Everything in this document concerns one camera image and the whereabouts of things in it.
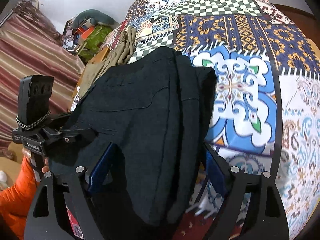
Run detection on black pants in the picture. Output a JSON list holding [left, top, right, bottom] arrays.
[[49, 47, 217, 239]]

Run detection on left hand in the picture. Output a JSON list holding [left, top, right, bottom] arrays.
[[22, 147, 50, 174]]

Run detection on red striped curtain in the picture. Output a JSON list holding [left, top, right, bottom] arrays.
[[1, 0, 85, 149]]

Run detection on wooden bed headboard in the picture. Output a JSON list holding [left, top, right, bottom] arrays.
[[72, 47, 110, 100]]

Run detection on patchwork patterned bedspread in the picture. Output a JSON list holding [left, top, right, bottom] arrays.
[[104, 0, 319, 239]]

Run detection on green patterned bag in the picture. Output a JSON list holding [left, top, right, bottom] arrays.
[[77, 25, 112, 63]]

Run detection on khaki pants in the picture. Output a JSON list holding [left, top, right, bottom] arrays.
[[78, 26, 137, 99]]

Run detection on grey plush toy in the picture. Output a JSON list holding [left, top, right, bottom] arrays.
[[72, 9, 115, 29]]

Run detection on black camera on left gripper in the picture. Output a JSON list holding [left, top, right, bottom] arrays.
[[16, 75, 54, 129]]

